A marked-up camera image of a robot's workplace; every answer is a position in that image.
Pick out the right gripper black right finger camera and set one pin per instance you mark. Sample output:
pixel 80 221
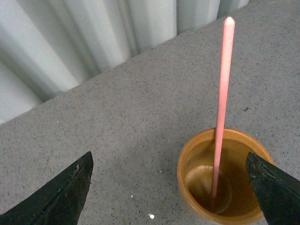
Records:
pixel 277 192

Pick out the white curtain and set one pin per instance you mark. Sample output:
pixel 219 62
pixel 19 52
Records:
pixel 48 47

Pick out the bamboo chopstick holder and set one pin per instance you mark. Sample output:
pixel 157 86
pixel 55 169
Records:
pixel 236 203

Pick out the pink chopstick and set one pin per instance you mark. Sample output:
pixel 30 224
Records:
pixel 225 67

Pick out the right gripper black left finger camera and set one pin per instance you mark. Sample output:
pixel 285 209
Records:
pixel 59 202

